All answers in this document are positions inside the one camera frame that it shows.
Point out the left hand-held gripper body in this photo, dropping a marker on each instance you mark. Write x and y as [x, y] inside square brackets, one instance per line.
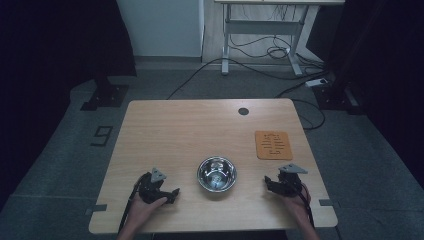
[148, 190]

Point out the grey tape strip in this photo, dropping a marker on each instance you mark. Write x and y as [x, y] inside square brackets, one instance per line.
[96, 209]
[328, 202]

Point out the white panel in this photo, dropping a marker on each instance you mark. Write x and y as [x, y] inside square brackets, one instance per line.
[160, 26]

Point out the orange square mat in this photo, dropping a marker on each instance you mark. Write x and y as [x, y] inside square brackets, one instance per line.
[273, 145]

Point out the dark curtain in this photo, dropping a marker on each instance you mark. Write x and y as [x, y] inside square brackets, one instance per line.
[383, 66]

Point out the white power strip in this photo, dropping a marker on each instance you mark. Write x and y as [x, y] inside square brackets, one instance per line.
[316, 82]

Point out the stainless steel bowl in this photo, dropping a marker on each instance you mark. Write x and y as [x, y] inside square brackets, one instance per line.
[216, 174]

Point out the white desk frame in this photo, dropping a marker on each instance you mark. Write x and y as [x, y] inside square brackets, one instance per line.
[260, 26]

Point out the person's left hand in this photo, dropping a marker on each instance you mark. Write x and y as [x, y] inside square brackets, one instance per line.
[141, 211]

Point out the black stand base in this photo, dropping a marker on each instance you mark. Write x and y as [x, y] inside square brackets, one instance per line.
[107, 95]
[336, 98]

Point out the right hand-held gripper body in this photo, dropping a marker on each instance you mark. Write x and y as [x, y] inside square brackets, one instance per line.
[289, 185]

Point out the person's right hand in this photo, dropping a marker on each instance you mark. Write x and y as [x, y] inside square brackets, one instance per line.
[298, 204]

